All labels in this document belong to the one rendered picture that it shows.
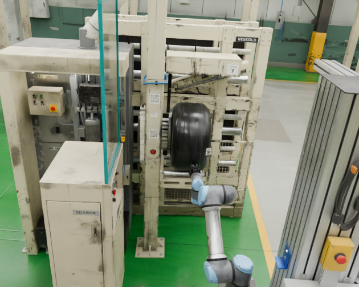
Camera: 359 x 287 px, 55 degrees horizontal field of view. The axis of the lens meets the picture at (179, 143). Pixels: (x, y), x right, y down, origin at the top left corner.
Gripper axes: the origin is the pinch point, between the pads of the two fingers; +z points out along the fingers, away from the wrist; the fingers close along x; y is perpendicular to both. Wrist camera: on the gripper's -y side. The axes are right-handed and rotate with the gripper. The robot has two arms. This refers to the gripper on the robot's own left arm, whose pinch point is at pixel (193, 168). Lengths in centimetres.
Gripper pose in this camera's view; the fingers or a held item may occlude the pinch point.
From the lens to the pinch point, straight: 266.6
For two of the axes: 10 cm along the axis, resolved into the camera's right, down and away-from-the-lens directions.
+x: -10.0, -0.4, -0.6
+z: -0.4, -3.1, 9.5
